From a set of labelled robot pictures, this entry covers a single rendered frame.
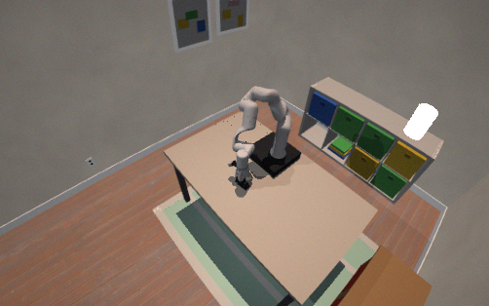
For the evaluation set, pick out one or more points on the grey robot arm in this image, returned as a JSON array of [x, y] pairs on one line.
[[250, 109]]

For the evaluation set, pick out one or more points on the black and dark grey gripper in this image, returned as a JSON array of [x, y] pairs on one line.
[[241, 175]]

